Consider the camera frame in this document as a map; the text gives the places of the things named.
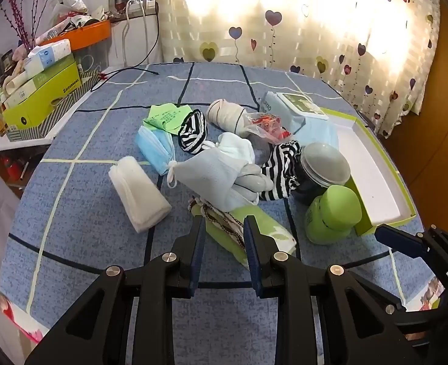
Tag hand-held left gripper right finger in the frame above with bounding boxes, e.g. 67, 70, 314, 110
244, 215, 424, 365

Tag lime green printed cleaning cloth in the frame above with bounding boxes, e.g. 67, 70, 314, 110
143, 103, 193, 136

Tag green towel with patterned trim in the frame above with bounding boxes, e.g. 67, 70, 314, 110
188, 196, 297, 269

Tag blue checked bed sheet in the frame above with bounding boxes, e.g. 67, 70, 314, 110
0, 61, 426, 346

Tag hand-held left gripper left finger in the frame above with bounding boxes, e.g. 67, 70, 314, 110
24, 216, 207, 365

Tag black white patterned box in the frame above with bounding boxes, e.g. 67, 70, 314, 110
7, 70, 103, 142

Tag green cardboard box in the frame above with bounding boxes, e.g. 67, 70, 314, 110
1, 61, 81, 132

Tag light grey cloth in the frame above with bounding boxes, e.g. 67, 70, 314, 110
166, 148, 260, 211

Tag orange plastic bin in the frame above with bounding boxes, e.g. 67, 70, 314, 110
41, 21, 112, 52

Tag green plastic jar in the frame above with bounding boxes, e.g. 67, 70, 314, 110
304, 184, 362, 246

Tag black cable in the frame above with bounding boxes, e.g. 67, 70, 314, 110
91, 0, 161, 92

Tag beige bandage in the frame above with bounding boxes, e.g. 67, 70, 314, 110
206, 99, 249, 135

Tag white side shelf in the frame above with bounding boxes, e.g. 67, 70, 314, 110
0, 122, 59, 157

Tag heart print curtain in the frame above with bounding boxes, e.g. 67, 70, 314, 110
153, 0, 443, 139

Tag light blue wet wipes pack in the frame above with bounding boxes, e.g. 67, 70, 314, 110
261, 91, 340, 149

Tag white blue tissue box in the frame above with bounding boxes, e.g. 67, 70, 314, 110
24, 42, 72, 78

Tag grey glove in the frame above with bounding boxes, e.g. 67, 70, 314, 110
231, 163, 275, 200

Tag clear plastic container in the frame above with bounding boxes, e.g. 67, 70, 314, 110
290, 142, 352, 208

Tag white towel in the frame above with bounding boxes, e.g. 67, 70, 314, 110
108, 156, 172, 233

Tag small black white striped sock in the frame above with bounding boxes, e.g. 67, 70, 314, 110
177, 108, 208, 156

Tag purple decorative branches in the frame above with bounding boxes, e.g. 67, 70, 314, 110
1, 0, 65, 50

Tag clear storage box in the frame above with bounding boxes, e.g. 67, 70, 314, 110
72, 38, 113, 80

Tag white cable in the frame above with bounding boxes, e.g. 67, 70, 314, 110
122, 0, 149, 68

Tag white green small carton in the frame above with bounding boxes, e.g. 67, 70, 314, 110
3, 72, 53, 108

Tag large black white striped sock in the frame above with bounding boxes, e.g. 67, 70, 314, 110
258, 141, 304, 202

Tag green edged box tray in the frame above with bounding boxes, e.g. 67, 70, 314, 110
321, 107, 418, 237

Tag blue face masks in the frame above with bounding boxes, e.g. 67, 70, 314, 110
134, 126, 177, 176

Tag white plastic bag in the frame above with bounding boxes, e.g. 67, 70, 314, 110
51, 0, 88, 19

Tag red printed plastic packet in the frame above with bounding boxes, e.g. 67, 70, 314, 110
245, 112, 293, 145

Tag red canister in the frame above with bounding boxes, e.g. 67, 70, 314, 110
1, 154, 25, 181

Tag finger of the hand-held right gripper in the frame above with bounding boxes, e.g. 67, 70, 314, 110
375, 224, 448, 279

